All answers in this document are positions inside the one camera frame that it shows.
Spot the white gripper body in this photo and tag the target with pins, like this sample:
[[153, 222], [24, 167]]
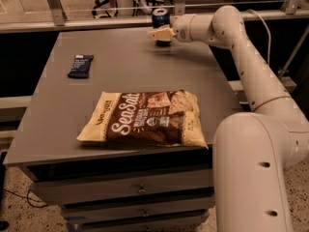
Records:
[[181, 28]]

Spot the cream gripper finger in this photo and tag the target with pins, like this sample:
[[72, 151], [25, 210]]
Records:
[[162, 34]]

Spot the blue pepsi can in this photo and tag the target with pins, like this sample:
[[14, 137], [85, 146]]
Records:
[[160, 17]]

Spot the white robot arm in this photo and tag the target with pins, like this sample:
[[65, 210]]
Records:
[[250, 149]]

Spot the brown sea salt chip bag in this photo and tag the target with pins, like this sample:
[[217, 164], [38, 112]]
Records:
[[167, 118]]

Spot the dark blue snack bar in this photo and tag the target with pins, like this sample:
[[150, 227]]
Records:
[[81, 66]]

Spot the top grey drawer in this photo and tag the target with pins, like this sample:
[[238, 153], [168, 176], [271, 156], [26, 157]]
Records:
[[73, 191]]

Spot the grey drawer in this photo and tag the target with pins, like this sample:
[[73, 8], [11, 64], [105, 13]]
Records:
[[142, 224], [73, 191], [139, 209]]

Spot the grey drawer cabinet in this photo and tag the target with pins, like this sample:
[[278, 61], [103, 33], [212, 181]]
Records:
[[46, 148]]

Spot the middle grey drawer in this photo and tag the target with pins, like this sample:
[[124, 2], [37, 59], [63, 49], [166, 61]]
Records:
[[139, 209]]

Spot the bottom grey drawer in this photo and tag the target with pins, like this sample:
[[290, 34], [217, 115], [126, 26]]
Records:
[[142, 224]]

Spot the metal railing frame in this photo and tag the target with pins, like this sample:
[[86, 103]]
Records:
[[34, 15]]

